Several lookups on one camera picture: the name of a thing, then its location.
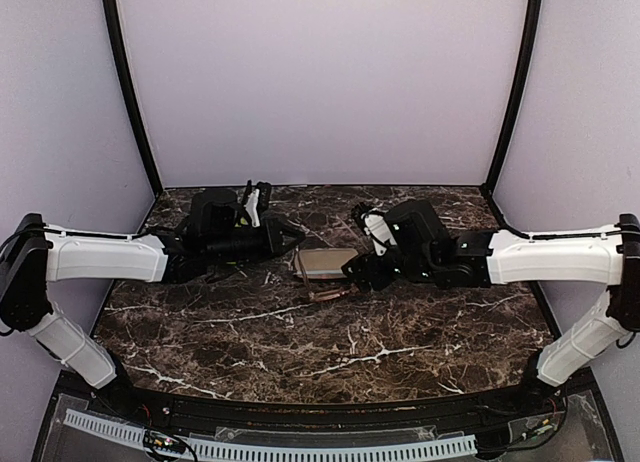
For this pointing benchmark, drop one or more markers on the right black frame post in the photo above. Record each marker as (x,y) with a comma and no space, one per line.
(516,93)

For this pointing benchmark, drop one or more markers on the black frame post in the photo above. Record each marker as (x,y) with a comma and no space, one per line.
(128,91)
(516,93)

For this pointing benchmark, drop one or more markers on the left black frame post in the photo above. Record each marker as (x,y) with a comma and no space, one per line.
(128,91)

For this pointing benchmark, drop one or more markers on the white slotted cable duct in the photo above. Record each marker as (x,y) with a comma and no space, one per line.
(248,445)

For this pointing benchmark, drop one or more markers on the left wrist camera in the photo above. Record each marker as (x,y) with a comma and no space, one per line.
(255,201)

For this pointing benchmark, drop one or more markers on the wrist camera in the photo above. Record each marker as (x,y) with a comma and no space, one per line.
(371,222)
(255,201)

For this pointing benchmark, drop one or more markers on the green plastic bowl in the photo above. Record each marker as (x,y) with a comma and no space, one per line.
(242,221)

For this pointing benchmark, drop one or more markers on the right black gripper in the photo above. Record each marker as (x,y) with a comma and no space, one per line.
(365,267)

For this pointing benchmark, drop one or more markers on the small circuit board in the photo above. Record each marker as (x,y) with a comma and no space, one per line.
(162,443)

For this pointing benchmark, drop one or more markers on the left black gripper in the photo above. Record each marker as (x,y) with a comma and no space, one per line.
(273,244)

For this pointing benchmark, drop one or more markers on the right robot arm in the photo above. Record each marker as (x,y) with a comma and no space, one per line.
(411,242)

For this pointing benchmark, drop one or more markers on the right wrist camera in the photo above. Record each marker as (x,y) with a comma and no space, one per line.
(371,222)

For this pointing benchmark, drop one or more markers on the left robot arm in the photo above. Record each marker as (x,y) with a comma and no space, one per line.
(221,228)

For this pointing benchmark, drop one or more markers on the plaid sunglasses case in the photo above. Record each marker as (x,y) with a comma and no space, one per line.
(322,264)

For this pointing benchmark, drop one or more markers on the black front rail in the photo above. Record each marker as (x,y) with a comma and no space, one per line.
(479,412)

